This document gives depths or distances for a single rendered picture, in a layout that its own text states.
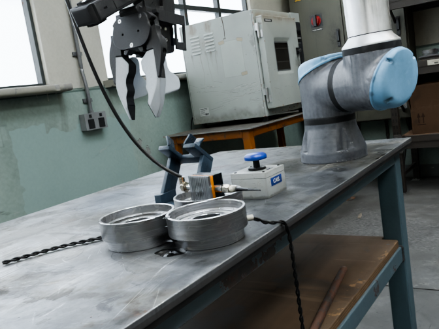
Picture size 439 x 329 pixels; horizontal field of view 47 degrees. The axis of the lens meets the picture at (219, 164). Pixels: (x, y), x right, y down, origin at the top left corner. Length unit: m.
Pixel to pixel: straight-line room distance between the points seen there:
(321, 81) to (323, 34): 3.52
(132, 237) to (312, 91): 0.61
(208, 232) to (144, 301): 0.14
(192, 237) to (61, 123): 2.07
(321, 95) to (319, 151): 0.12
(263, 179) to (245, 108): 2.18
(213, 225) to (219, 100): 2.52
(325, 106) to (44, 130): 1.72
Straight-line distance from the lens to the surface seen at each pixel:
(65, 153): 2.64
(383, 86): 1.01
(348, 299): 1.05
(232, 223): 0.62
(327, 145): 1.12
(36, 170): 2.53
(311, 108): 1.13
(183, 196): 0.80
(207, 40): 3.14
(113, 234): 0.67
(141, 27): 0.72
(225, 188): 0.71
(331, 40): 4.59
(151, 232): 0.66
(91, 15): 0.68
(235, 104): 3.05
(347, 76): 1.06
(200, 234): 0.61
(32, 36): 2.69
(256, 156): 0.86
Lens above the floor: 0.99
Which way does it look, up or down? 8 degrees down
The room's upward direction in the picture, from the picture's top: 9 degrees counter-clockwise
